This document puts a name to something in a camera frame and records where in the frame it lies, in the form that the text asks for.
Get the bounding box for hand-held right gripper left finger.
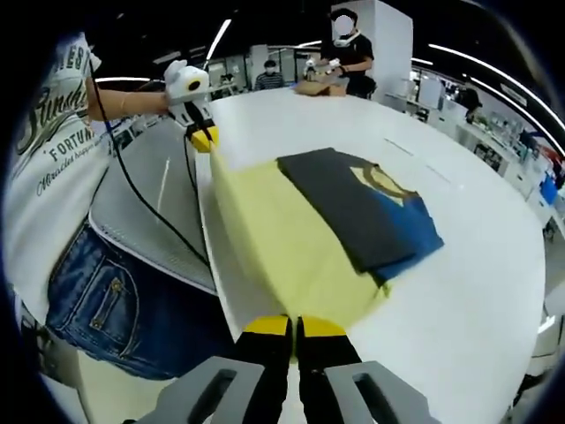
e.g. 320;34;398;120
134;314;292;424

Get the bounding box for yellow long-sleeved garment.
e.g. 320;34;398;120
207;148;446;339

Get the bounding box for operator in white t-shirt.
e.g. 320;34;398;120
4;30;117;328

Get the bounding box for blue container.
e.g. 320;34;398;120
540;171;560;207

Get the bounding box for person's blue jeans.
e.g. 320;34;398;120
43;218;237;381

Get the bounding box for white table cable cover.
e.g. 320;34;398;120
382;136;452;183

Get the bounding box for brown cardboard box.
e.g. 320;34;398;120
293;75;346;98

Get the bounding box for white lab counter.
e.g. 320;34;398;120
454;118;565;208

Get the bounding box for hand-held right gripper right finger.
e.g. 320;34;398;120
298;315;438;424

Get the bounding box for black cable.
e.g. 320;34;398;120
87;55;212;267

